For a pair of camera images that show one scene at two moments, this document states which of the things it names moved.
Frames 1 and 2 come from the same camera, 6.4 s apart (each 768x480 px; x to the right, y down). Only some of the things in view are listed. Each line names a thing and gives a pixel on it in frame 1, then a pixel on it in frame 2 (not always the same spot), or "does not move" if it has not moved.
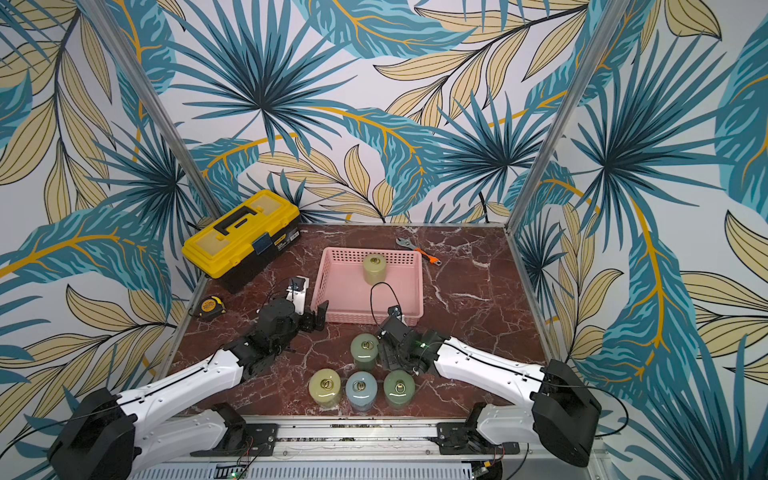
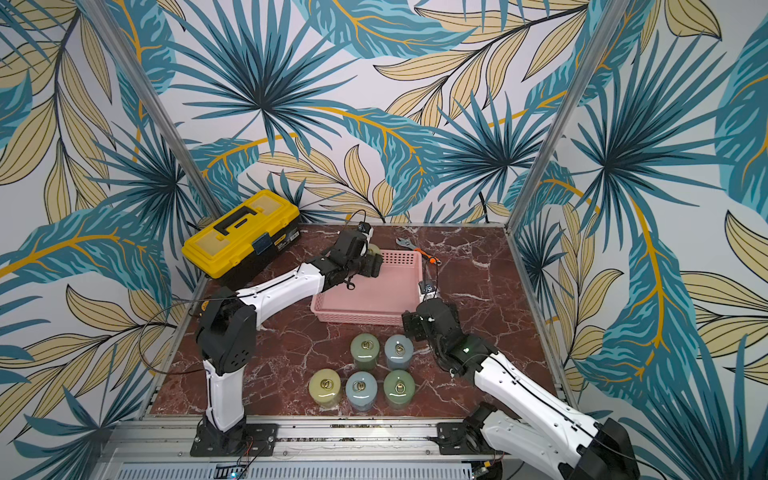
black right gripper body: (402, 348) → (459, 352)
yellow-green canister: (325, 387) does not move
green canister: (399, 388) does not move
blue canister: (361, 388) does not move
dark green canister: (363, 350) does not move
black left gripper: (310, 325) → (373, 266)
